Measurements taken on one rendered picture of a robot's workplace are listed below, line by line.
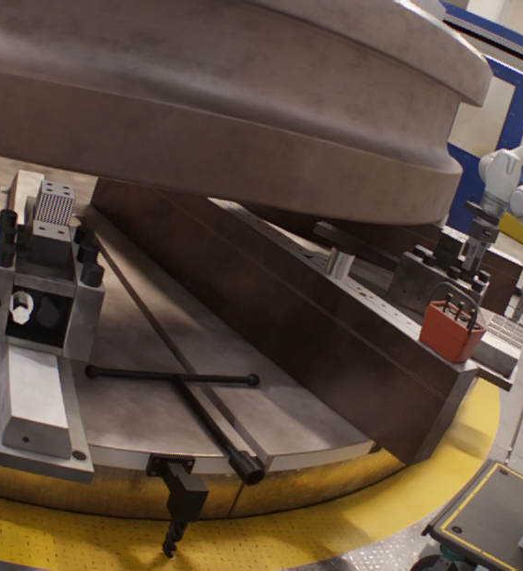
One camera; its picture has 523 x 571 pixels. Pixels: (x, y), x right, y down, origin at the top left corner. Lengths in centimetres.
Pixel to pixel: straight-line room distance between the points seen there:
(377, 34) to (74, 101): 106
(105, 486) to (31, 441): 43
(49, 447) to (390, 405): 119
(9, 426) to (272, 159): 124
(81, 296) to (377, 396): 106
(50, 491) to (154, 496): 33
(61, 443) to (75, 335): 36
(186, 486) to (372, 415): 83
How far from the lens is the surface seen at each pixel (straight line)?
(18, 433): 166
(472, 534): 216
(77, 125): 208
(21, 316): 186
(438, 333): 227
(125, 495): 207
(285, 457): 218
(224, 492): 220
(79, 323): 188
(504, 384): 345
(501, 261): 463
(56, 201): 194
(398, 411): 236
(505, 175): 212
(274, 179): 235
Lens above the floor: 140
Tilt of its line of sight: 18 degrees down
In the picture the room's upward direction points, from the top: 21 degrees clockwise
